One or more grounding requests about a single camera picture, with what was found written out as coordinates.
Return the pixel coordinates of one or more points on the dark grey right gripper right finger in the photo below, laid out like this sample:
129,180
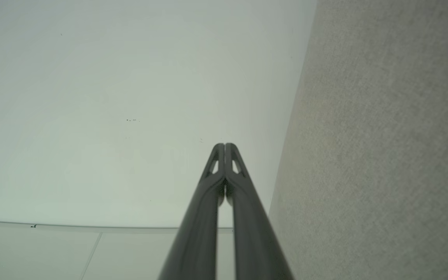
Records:
255,241

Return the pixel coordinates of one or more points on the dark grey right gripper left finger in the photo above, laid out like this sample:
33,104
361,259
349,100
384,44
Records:
193,233

